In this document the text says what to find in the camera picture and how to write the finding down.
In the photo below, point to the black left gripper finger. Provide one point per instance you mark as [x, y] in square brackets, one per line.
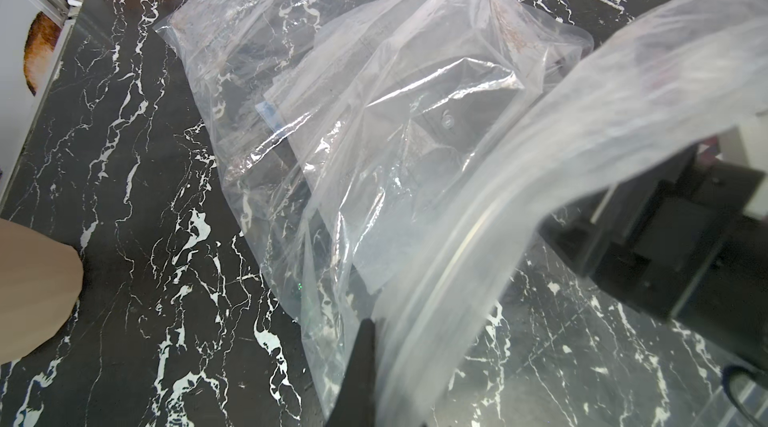
[355, 405]

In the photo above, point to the clear plastic vacuum bag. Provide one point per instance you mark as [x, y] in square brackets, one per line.
[394, 160]

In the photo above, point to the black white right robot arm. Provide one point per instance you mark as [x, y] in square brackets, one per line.
[685, 241]

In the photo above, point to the green plant in beige pot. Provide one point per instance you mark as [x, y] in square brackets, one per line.
[41, 280]

